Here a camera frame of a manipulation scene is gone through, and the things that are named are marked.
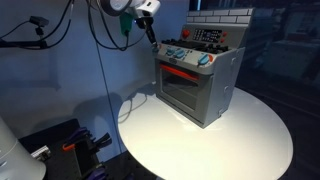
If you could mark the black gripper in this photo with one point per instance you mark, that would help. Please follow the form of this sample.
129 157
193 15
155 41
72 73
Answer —
144 22

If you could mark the blue stove knob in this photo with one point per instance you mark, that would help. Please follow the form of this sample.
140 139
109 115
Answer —
170 51
155 50
180 53
203 59

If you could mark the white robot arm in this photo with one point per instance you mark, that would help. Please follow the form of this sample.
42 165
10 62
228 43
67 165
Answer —
116 5

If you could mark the large red round stove button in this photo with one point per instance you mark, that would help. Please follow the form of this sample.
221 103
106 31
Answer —
185 33

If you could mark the small red stove button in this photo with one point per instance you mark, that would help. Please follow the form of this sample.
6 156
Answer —
224 34
222 40

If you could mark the grey toy stove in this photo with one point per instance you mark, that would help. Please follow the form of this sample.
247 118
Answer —
220 80

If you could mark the black tool rack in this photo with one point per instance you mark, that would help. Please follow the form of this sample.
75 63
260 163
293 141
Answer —
63 163

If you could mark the silver metal block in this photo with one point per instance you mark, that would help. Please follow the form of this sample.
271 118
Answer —
41 153

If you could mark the white rounded cylinder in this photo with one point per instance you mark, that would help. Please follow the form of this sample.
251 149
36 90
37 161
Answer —
16 160

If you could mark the black camera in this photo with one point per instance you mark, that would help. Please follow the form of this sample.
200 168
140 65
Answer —
39 21

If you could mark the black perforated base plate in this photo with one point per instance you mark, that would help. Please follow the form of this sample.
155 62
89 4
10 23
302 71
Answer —
126 166

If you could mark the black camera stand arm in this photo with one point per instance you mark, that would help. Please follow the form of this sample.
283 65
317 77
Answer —
20 43

